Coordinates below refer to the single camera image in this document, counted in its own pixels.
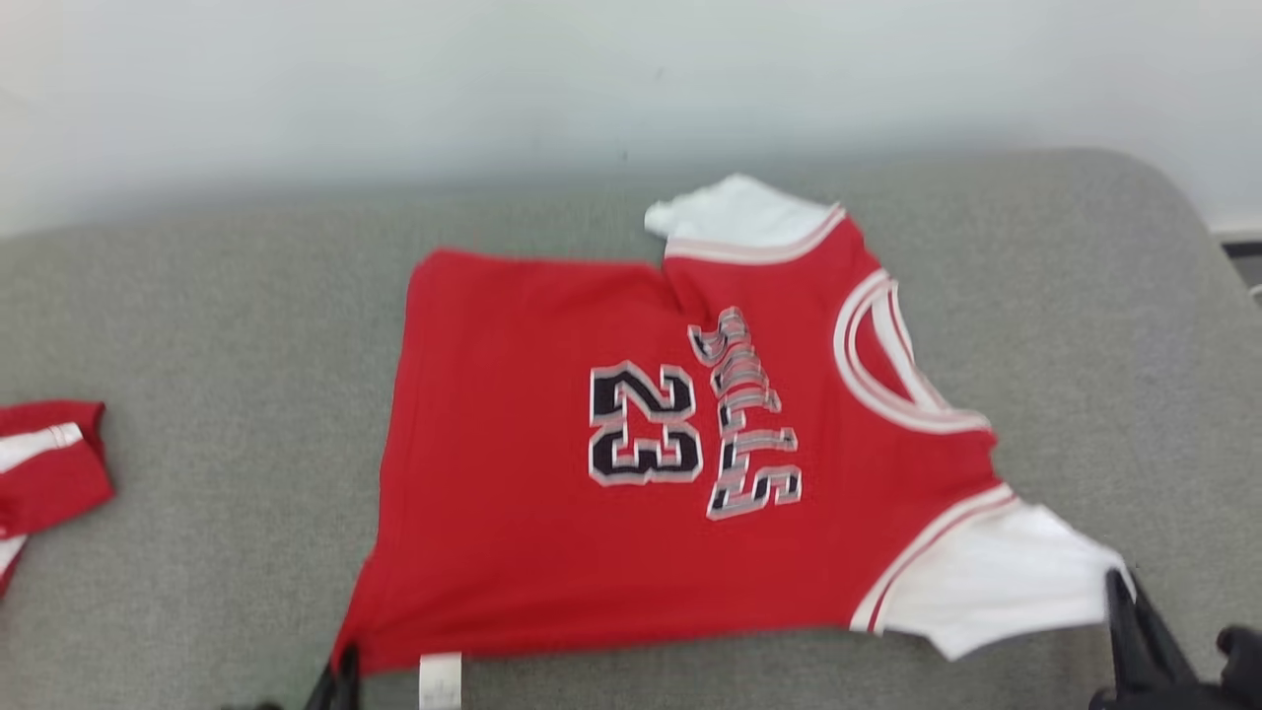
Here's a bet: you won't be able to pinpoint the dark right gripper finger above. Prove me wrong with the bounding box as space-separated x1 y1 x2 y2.
1104 567 1199 710

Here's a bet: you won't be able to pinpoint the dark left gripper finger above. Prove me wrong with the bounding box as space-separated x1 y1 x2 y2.
306 646 361 710

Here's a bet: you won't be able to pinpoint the grey fabric sofa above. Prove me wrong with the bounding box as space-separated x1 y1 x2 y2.
0 148 1262 710

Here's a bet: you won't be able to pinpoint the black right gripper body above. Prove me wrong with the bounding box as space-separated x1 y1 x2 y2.
1089 680 1262 710

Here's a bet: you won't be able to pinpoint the red shorts white stripe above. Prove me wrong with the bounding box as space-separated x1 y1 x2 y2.
0 399 115 598

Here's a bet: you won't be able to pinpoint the red basketball jersey white sleeves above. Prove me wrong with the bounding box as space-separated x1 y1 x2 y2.
330 175 1135 709

